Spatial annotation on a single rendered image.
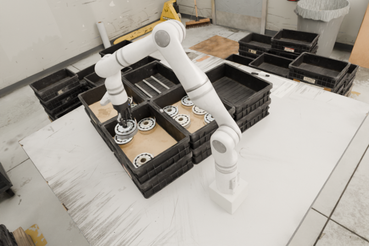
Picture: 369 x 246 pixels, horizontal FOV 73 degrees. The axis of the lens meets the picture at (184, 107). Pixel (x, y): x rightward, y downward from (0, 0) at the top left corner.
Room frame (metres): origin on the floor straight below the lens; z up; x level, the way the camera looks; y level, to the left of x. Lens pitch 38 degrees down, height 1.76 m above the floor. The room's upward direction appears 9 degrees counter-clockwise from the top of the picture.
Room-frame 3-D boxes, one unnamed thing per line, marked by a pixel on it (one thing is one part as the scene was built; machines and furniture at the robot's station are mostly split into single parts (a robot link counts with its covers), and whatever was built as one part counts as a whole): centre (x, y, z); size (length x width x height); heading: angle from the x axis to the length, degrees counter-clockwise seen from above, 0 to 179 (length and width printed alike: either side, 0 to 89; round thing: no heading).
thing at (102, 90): (1.28, 0.43, 0.87); 0.40 x 0.30 x 0.11; 31
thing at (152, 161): (0.93, 0.22, 0.92); 0.40 x 0.30 x 0.02; 31
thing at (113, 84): (0.93, 0.28, 1.27); 0.09 x 0.07 x 0.15; 159
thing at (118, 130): (0.89, 0.28, 1.00); 0.10 x 0.10 x 0.01
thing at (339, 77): (1.80, -1.19, 0.37); 0.40 x 0.30 x 0.45; 40
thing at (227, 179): (0.65, -0.13, 0.88); 0.09 x 0.09 x 0.17; 49
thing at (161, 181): (0.93, 0.22, 0.76); 0.40 x 0.30 x 0.12; 31
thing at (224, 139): (0.65, -0.13, 1.04); 0.09 x 0.09 x 0.17; 46
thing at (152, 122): (1.06, 0.22, 0.86); 0.10 x 0.10 x 0.01
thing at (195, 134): (1.09, -0.03, 0.92); 0.40 x 0.30 x 0.02; 31
